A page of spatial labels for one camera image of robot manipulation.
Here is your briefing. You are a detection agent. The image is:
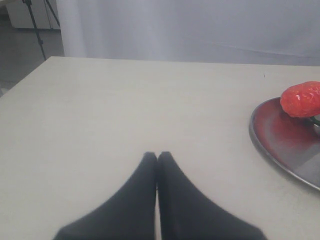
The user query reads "round stainless steel plate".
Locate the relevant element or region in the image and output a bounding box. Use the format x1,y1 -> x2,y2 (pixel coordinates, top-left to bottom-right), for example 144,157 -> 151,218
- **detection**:
249,97 -> 320,190

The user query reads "black tripod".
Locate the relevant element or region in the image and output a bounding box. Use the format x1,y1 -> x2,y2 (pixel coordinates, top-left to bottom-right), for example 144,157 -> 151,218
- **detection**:
22,0 -> 60,61

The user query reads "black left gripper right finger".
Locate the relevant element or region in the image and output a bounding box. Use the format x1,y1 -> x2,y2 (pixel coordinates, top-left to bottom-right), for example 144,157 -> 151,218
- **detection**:
157,151 -> 266,240

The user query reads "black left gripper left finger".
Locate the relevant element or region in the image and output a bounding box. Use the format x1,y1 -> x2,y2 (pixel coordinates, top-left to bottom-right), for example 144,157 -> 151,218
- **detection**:
55,152 -> 157,240

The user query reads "white backdrop cloth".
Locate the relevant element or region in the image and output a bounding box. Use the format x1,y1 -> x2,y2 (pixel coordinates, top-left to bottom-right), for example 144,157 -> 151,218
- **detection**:
56,0 -> 320,66

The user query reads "orange-red toy strawberry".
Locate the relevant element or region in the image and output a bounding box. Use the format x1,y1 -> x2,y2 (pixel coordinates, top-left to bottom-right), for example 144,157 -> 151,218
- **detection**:
280,81 -> 320,118

